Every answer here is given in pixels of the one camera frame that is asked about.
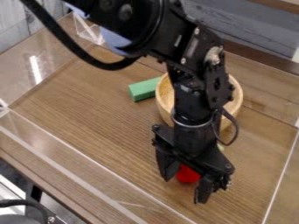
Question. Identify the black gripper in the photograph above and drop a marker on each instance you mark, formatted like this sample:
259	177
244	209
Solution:
198	139

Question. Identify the red felt strawberry toy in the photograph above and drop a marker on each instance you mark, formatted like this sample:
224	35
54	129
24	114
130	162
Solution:
188	175

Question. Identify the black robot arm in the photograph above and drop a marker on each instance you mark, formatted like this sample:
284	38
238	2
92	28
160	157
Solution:
154	27

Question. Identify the wooden bowl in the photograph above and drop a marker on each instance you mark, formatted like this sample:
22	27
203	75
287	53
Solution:
164	98

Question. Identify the green foam block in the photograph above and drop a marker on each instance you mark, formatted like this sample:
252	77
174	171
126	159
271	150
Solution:
143	90

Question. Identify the clear acrylic corner bracket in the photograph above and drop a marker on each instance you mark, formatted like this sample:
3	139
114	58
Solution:
88	32

